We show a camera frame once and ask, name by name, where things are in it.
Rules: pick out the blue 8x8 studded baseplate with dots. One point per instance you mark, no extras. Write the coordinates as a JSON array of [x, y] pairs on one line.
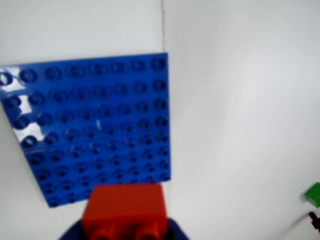
[[100, 120]]

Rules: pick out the small black object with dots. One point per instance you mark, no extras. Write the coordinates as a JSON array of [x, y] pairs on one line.
[[315, 220]]

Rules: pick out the red 2x2 toy block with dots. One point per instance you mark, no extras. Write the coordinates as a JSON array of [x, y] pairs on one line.
[[125, 210]]

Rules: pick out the green toy block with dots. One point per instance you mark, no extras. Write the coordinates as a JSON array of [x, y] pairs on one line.
[[313, 195]]

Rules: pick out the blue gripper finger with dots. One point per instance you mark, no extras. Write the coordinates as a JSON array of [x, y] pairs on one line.
[[176, 231]]

